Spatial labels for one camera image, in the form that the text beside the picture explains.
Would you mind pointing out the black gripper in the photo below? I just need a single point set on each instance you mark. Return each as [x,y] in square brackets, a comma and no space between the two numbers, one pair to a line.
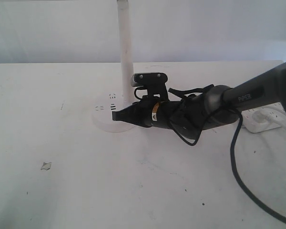
[139,113]

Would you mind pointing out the white desk lamp with sockets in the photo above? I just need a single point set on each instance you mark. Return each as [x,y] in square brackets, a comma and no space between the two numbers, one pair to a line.
[119,96]

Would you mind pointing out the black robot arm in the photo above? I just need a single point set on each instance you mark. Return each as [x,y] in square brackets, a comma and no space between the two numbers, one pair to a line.
[202,108]

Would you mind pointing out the torn tape scrap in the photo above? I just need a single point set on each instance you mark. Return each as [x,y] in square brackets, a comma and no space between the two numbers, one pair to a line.
[46,166]

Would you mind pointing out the white power strip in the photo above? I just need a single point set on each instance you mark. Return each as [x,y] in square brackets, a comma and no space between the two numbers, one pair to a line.
[276,113]

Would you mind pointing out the white round plug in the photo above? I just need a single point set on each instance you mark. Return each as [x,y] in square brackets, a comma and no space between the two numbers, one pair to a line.
[261,116]

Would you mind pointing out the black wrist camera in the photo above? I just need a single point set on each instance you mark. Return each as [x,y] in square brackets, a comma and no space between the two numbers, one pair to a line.
[153,83]

